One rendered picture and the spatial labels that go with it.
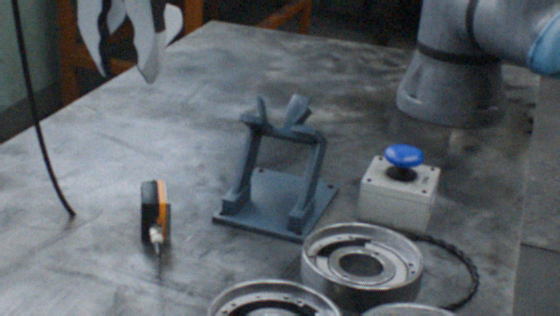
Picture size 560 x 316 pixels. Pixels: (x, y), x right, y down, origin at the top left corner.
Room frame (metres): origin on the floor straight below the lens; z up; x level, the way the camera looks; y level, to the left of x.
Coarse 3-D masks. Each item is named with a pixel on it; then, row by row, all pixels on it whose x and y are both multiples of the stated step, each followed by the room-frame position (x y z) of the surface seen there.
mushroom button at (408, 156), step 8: (384, 152) 0.73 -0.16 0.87; (392, 152) 0.72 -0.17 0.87; (400, 152) 0.72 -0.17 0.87; (408, 152) 0.72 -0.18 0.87; (416, 152) 0.72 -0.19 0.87; (392, 160) 0.71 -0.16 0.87; (400, 160) 0.71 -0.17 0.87; (408, 160) 0.71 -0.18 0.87; (416, 160) 0.71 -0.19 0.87; (400, 168) 0.72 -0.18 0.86
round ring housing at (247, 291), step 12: (228, 288) 0.51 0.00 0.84; (240, 288) 0.52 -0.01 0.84; (252, 288) 0.52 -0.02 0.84; (264, 288) 0.53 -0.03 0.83; (276, 288) 0.53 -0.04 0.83; (288, 288) 0.53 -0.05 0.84; (300, 288) 0.52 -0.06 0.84; (312, 288) 0.52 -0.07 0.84; (216, 300) 0.50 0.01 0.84; (228, 300) 0.51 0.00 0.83; (240, 300) 0.52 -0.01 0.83; (288, 300) 0.52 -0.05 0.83; (300, 300) 0.52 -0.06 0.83; (312, 300) 0.52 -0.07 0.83; (324, 300) 0.51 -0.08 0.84; (216, 312) 0.50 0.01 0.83; (228, 312) 0.50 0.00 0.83; (252, 312) 0.50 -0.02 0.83; (264, 312) 0.50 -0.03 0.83; (276, 312) 0.50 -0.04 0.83; (288, 312) 0.50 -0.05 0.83; (324, 312) 0.51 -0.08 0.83; (336, 312) 0.49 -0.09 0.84
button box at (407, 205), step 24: (384, 168) 0.74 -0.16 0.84; (408, 168) 0.73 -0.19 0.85; (432, 168) 0.74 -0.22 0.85; (360, 192) 0.71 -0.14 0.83; (384, 192) 0.70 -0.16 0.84; (408, 192) 0.69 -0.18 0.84; (432, 192) 0.70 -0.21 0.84; (360, 216) 0.70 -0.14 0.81; (384, 216) 0.70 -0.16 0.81; (408, 216) 0.69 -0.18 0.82
